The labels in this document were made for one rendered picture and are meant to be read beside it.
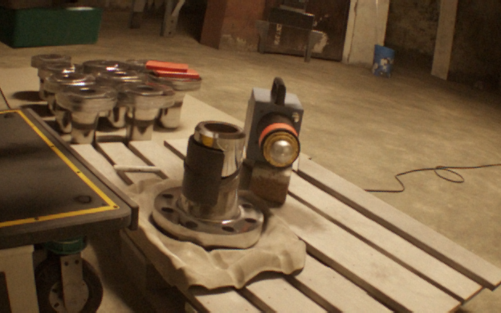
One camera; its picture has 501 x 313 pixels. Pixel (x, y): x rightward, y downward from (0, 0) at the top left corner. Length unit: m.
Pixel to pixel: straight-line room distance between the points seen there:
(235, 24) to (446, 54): 4.85
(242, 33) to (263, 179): 4.33
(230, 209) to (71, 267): 0.44
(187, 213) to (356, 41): 5.69
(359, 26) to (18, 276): 6.22
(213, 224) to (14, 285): 0.55
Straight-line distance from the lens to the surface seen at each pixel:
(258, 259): 1.07
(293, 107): 1.47
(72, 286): 0.98
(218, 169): 1.13
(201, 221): 1.17
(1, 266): 0.81
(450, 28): 9.33
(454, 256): 1.37
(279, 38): 5.94
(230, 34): 5.61
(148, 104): 1.97
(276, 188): 1.45
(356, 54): 6.75
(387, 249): 1.34
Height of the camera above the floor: 0.71
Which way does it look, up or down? 18 degrees down
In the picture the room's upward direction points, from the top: 10 degrees clockwise
